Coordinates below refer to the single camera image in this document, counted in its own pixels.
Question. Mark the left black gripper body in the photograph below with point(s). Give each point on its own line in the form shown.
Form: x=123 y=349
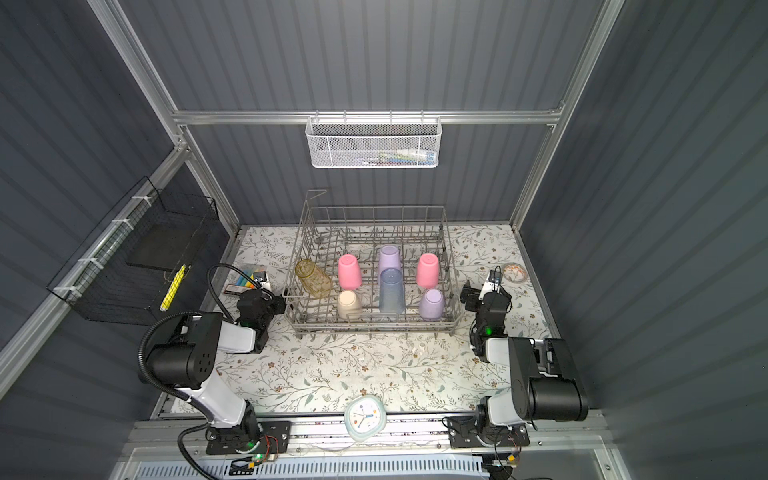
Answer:
x=273 y=308

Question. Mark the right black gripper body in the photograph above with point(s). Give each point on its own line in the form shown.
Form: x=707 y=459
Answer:
x=475 y=306

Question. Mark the lilac cup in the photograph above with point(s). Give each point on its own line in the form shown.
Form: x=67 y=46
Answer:
x=389 y=258
x=432 y=305

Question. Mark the clear amber glass cup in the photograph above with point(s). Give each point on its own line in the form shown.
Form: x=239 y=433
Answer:
x=313 y=279

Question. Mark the pink cup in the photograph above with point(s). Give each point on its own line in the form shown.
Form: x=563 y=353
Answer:
x=349 y=272
x=428 y=271

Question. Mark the beige cup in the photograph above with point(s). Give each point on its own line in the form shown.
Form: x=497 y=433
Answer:
x=349 y=306

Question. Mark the clear blue cup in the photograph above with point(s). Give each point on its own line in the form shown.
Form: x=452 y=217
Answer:
x=391 y=292

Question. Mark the lilac cup front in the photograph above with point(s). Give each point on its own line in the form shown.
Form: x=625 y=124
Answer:
x=389 y=258

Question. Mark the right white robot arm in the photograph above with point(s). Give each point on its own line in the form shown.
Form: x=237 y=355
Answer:
x=543 y=380

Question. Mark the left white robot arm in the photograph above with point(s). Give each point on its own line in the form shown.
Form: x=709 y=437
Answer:
x=177 y=356

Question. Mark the small patterned dish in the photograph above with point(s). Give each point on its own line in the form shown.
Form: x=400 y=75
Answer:
x=515 y=273

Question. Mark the coloured marker pack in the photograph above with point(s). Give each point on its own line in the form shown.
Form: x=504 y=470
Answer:
x=243 y=284

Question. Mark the yellow marker pen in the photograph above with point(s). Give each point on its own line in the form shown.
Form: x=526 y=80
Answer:
x=173 y=289

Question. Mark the white mint clock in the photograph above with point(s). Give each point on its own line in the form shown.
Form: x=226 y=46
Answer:
x=365 y=417

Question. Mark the items in white basket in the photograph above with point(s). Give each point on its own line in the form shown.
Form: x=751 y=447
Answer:
x=401 y=157

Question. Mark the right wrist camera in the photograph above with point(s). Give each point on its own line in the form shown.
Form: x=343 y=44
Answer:
x=493 y=283

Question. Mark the grey wire dish rack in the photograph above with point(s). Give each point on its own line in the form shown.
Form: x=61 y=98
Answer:
x=327 y=231

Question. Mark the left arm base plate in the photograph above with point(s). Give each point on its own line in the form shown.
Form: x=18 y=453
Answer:
x=270 y=437

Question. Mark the black wire wall basket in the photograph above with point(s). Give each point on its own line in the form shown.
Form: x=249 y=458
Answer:
x=124 y=275

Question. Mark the white mesh wall basket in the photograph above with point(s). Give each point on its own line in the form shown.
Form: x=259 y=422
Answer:
x=335 y=145

